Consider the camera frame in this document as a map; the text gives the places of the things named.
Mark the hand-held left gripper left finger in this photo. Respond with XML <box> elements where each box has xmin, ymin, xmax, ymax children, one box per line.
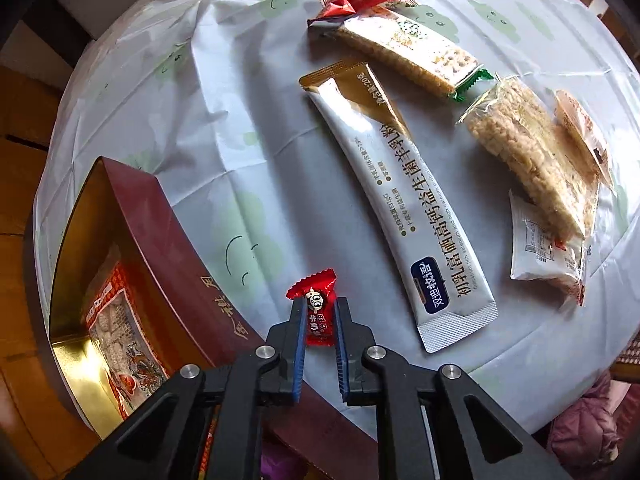
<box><xmin>65</xmin><ymin>297</ymin><xmax>308</xmax><ymax>480</ymax></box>

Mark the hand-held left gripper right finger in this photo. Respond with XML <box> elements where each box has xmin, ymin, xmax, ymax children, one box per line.
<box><xmin>334</xmin><ymin>297</ymin><xmax>571</xmax><ymax>480</ymax></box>

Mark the small red candy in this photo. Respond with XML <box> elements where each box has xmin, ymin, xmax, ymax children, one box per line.
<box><xmin>286</xmin><ymin>268</ymin><xmax>337</xmax><ymax>347</ymax></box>

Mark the maroon gift box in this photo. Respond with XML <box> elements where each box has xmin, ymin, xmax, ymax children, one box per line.
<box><xmin>47</xmin><ymin>156</ymin><xmax>381</xmax><ymax>480</ymax></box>

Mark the long white gold sachet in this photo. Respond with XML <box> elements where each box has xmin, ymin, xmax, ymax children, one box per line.
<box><xmin>299</xmin><ymin>60</ymin><xmax>499</xmax><ymax>354</ymax></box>

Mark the red printed snack packet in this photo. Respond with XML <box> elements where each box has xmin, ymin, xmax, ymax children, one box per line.
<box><xmin>82</xmin><ymin>260</ymin><xmax>171</xmax><ymax>421</ymax></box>

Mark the white snack packet red label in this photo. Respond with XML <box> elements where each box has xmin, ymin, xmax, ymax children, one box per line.
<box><xmin>509</xmin><ymin>189</ymin><xmax>593</xmax><ymax>307</ymax></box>

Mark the cloud print plastic tablecloth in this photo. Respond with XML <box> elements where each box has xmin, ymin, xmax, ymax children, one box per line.
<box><xmin>22</xmin><ymin>0</ymin><xmax>640</xmax><ymax>441</ymax></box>

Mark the mauve quilted jacket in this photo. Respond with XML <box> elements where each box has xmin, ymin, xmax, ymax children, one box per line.
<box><xmin>546</xmin><ymin>370</ymin><xmax>640</xmax><ymax>471</ymax></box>

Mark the clear rice crisp bar packet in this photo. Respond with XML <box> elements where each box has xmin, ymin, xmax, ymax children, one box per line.
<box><xmin>455</xmin><ymin>76</ymin><xmax>601</xmax><ymax>241</ymax></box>

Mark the cracker packet with green end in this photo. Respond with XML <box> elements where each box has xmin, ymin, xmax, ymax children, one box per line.
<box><xmin>306</xmin><ymin>7</ymin><xmax>496</xmax><ymax>103</ymax></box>

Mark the small orange snack packet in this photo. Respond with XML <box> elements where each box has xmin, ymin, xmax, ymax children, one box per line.
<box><xmin>554</xmin><ymin>89</ymin><xmax>615</xmax><ymax>191</ymax></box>

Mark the red foil snack wrapper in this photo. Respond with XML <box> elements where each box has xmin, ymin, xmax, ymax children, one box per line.
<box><xmin>319</xmin><ymin>0</ymin><xmax>405</xmax><ymax>23</ymax></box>

